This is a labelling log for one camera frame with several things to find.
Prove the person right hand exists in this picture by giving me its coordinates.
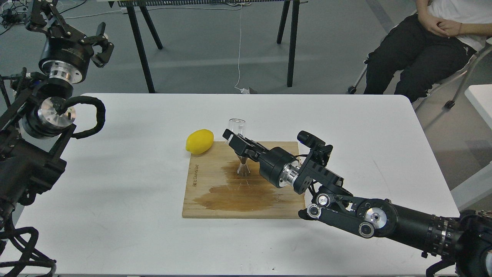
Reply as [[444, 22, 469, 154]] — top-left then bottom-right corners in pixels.
[[417, 11, 448, 37]]

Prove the office chair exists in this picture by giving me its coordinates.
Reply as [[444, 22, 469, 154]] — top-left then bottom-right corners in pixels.
[[348, 37, 492, 112]]

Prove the wooden cutting board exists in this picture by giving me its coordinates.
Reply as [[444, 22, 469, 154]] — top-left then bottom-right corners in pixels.
[[182, 141, 306, 219]]

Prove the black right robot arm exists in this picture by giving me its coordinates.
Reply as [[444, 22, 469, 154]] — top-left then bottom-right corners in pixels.
[[223, 129, 491, 277]]

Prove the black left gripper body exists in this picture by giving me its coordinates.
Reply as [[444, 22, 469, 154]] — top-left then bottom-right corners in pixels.
[[38, 37, 94, 84]]

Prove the person left hand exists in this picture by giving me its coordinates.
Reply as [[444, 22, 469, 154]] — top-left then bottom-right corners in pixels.
[[438, 20, 462, 37]]

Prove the yellow lemon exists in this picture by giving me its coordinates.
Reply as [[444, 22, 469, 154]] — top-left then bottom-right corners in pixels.
[[186, 128, 214, 155]]

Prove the floor cable bundle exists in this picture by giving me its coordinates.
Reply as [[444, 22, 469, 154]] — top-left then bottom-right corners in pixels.
[[0, 0, 89, 29]]

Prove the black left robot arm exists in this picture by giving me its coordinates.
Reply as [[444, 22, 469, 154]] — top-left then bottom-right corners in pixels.
[[0, 0, 114, 277]]

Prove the seated person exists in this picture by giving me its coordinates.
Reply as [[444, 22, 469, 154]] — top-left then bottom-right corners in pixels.
[[364, 0, 492, 102]]

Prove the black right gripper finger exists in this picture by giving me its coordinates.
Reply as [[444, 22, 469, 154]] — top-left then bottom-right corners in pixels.
[[223, 128, 269, 154], [229, 140, 263, 162]]

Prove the white hanging cable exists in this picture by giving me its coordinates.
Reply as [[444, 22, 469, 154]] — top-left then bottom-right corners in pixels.
[[235, 3, 251, 95]]

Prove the steel jigger measuring cup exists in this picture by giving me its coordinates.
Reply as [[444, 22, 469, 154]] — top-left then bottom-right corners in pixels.
[[236, 155, 251, 177]]

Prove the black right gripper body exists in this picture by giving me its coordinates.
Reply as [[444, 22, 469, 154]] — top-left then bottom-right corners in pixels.
[[258, 147, 302, 188]]

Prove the black legged background table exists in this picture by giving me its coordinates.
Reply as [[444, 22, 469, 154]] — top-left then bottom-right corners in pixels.
[[108, 0, 302, 93]]

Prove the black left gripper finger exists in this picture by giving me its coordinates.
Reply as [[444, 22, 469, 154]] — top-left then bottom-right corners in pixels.
[[25, 0, 86, 42], [81, 22, 115, 68]]

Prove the clear glass cup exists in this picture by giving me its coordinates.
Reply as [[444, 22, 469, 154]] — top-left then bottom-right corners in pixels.
[[228, 118, 246, 135]]

